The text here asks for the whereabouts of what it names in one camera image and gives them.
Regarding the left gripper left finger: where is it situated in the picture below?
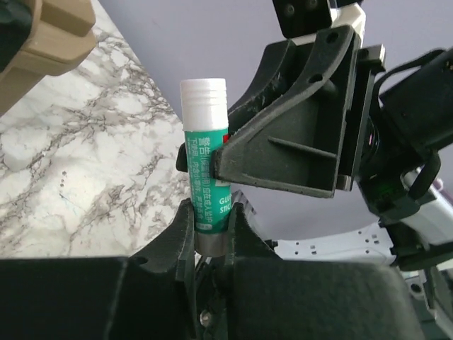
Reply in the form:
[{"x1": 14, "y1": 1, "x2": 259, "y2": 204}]
[{"x1": 1, "y1": 200, "x2": 197, "y2": 339}]

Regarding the green white glue stick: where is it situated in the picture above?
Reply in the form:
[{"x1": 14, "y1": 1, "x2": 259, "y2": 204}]
[{"x1": 180, "y1": 78, "x2": 232, "y2": 257}]

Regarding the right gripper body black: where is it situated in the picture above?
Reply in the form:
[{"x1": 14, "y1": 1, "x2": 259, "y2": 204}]
[{"x1": 336, "y1": 45, "x2": 386, "y2": 190}]

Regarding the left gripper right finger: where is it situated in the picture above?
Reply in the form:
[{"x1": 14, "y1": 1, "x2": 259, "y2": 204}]
[{"x1": 222, "y1": 203, "x2": 424, "y2": 339}]

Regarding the tan plastic toolbox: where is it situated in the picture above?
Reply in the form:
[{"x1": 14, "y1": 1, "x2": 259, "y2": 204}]
[{"x1": 1, "y1": 0, "x2": 96, "y2": 114}]

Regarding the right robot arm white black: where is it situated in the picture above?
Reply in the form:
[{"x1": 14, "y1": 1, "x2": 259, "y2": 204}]
[{"x1": 210, "y1": 1, "x2": 452, "y2": 271}]

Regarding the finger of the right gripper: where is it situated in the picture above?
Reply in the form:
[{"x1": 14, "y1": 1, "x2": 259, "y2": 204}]
[
  {"x1": 176, "y1": 26, "x2": 351, "y2": 174},
  {"x1": 211, "y1": 24, "x2": 357, "y2": 200}
]

